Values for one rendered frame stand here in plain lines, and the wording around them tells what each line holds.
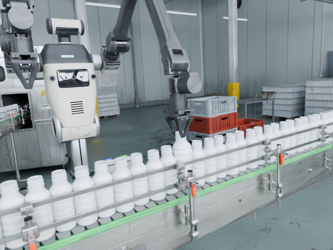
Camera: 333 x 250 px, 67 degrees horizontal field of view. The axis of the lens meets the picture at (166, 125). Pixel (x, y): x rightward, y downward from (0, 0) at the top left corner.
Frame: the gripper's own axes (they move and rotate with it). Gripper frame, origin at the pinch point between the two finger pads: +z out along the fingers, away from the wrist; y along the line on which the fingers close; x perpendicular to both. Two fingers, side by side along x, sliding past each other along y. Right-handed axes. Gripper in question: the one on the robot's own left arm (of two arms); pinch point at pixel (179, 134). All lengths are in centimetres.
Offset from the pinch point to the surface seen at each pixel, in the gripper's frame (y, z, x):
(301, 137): -3, 12, -69
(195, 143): -2.0, 3.8, -5.2
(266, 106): 434, 69, -627
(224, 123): 177, 39, -194
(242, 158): -2.6, 14.3, -28.4
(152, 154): -2.5, 4.2, 12.7
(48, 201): -4.4, 9.6, 44.3
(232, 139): -2.6, 5.2, -22.9
